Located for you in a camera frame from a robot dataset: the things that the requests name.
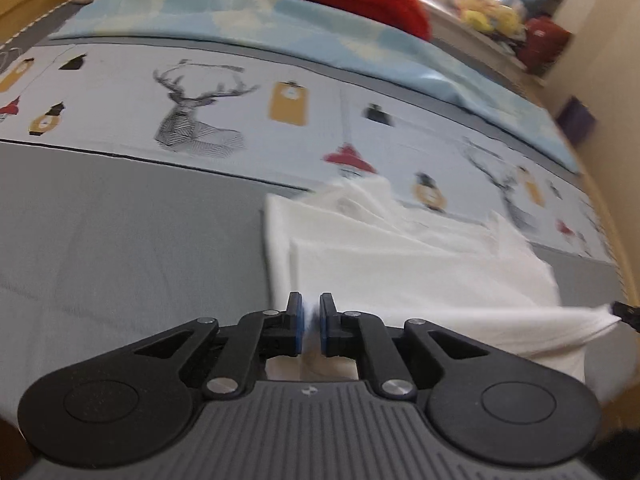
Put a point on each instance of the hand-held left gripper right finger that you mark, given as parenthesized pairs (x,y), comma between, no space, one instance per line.
(324,330)

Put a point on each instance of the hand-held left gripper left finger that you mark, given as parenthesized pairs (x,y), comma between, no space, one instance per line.
(298,325)

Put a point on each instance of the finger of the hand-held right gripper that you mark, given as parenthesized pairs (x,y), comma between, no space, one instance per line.
(627,312)

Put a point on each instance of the white long-sleeve shirt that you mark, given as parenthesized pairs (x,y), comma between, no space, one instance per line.
(400,270)

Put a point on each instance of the printed grey bed sheet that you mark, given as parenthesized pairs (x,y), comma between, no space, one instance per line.
(125,240)

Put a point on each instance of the purple box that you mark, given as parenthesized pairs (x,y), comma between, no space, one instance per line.
(577,120)

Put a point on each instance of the red bag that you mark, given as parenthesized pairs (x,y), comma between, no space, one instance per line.
(545,45)

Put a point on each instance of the light blue quilt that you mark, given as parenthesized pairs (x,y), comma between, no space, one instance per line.
(250,15)

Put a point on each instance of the yellow plush toys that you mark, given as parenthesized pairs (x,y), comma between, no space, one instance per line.
(487,12)

